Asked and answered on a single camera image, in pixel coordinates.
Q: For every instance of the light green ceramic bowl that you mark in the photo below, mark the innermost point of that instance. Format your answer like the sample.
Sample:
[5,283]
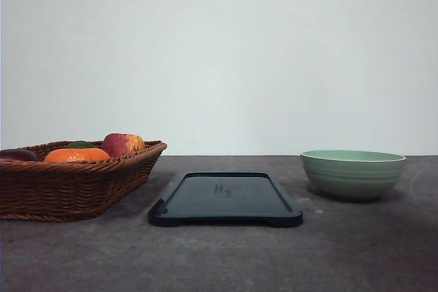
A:
[352,175]

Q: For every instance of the brown wicker basket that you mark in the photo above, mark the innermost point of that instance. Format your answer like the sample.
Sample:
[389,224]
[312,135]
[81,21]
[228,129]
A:
[73,182]

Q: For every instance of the dark teal rectangular tray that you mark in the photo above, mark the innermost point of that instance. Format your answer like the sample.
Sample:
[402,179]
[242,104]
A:
[225,199]

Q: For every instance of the red yellow apple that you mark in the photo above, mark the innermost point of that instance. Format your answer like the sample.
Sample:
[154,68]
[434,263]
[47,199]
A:
[123,144]

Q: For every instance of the green avocado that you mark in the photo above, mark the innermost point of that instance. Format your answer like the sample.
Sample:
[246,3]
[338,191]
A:
[80,144]

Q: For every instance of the orange fruit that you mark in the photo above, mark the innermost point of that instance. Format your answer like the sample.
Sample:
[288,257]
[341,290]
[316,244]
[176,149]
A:
[69,155]

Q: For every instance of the dark purple fruit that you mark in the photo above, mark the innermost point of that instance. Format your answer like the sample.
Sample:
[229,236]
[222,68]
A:
[17,153]

